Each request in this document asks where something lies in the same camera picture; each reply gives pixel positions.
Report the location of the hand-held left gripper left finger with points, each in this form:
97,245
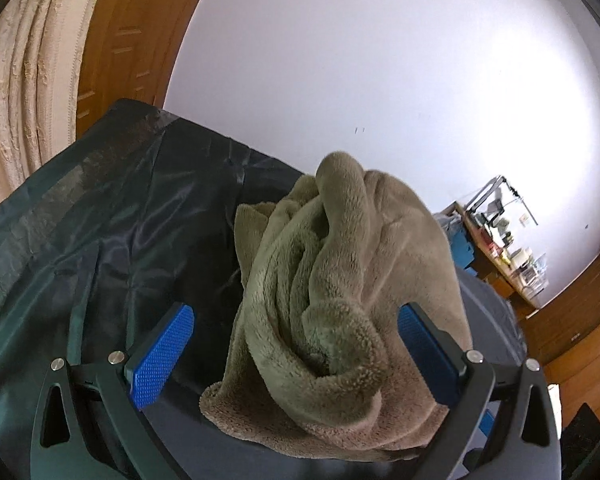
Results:
160,355

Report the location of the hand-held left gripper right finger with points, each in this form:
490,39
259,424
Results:
425,355

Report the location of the brown fleece garment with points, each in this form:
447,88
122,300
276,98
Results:
340,285

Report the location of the wooden desk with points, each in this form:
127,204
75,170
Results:
490,265

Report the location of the red box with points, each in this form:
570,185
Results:
494,249

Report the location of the clear plastic bag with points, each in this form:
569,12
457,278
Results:
445,220

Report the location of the white jar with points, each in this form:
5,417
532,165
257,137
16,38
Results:
520,255

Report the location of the clear glass containers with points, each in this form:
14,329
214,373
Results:
535,270

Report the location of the wooden wardrobe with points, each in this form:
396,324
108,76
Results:
590,280

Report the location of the beige curtain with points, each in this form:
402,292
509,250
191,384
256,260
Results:
30,85

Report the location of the wooden panel door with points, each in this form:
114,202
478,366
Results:
135,35

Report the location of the wall socket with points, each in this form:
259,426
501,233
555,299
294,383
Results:
525,219

